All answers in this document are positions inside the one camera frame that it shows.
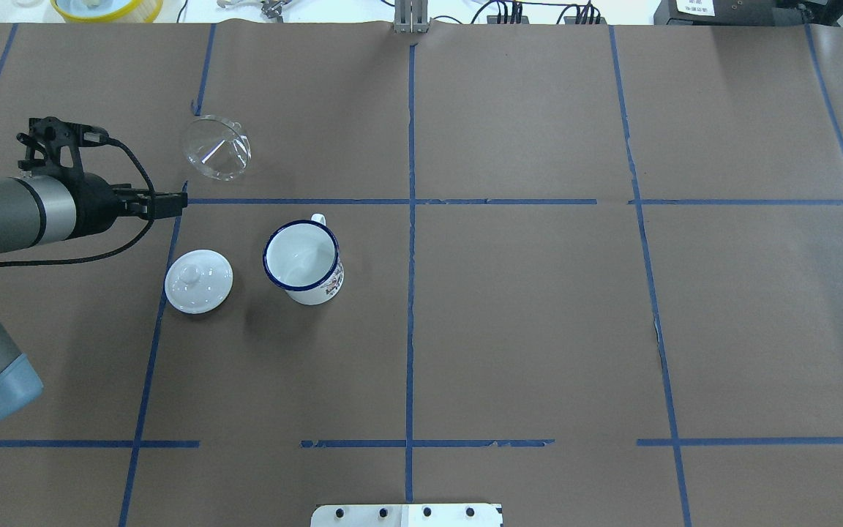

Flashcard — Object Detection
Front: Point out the white ceramic lid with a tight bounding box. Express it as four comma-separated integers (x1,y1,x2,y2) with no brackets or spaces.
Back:
164,250,234,315

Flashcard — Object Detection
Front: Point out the metal tool on table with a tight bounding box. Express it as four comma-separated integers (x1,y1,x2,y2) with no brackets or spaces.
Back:
215,0,293,23

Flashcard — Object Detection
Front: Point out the yellow rimmed bowl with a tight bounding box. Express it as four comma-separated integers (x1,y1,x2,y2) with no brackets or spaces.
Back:
49,1,164,23

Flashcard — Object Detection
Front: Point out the white enamel mug blue rim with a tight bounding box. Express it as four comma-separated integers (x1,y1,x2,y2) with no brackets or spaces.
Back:
262,213,345,306

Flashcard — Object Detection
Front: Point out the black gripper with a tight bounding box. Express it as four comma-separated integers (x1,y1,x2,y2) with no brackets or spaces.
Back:
70,173,190,236

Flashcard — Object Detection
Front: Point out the black box with label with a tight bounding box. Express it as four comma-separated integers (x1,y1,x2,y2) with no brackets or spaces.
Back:
653,1,776,26

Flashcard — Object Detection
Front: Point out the black power strip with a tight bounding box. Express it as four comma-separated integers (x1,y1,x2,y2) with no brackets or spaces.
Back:
556,2,607,26
472,1,528,26

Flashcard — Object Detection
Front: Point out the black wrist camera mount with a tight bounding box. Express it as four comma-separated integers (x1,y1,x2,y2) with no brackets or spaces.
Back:
16,116,110,183

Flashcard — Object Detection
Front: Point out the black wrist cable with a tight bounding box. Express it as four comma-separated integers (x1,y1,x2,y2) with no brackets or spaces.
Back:
0,135,157,277

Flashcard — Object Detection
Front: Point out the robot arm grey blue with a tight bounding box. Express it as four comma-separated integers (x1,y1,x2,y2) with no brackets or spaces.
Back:
0,173,188,421

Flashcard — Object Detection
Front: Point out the grey aluminium post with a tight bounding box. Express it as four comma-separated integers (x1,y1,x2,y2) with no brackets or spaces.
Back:
391,0,430,34

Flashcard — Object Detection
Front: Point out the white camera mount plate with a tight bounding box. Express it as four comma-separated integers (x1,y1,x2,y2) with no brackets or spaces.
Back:
309,503,504,526

